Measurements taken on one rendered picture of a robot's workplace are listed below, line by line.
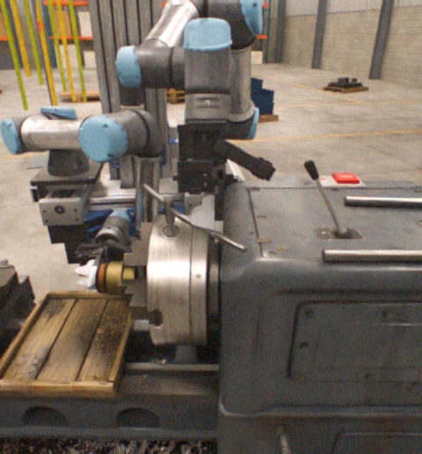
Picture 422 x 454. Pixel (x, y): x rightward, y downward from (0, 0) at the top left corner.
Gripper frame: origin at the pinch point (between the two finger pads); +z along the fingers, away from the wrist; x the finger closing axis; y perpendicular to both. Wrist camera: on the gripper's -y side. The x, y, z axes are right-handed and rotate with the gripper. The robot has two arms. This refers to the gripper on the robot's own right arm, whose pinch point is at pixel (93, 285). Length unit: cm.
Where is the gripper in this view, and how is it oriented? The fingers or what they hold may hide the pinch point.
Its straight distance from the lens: 95.4
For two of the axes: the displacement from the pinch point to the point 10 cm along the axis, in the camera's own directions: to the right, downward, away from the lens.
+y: -10.0, -0.1, 0.3
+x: 0.0, -8.8, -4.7
